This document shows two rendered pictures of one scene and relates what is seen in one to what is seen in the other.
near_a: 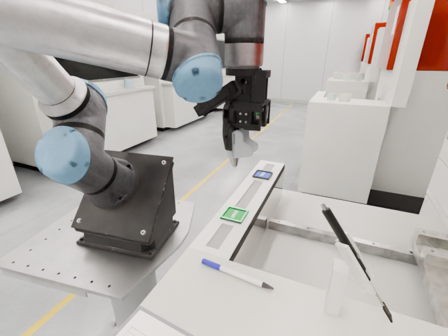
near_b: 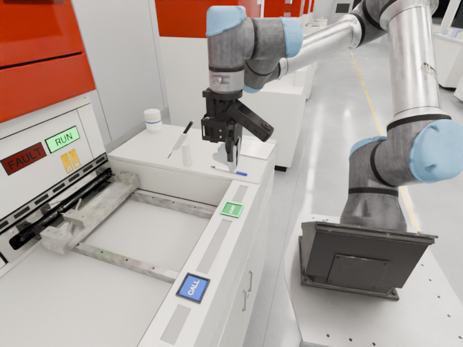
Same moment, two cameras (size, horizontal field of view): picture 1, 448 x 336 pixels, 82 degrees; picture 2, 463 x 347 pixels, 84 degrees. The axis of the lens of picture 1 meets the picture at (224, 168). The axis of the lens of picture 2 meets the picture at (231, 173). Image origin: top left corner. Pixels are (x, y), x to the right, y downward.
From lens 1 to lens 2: 1.13 m
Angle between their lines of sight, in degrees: 123
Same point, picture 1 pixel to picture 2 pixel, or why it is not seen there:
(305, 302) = (198, 164)
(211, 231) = (247, 195)
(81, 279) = (335, 220)
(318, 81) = not seen: outside the picture
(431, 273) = (97, 214)
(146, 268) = (297, 230)
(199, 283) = (245, 168)
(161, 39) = not seen: hidden behind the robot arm
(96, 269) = not seen: hidden behind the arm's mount
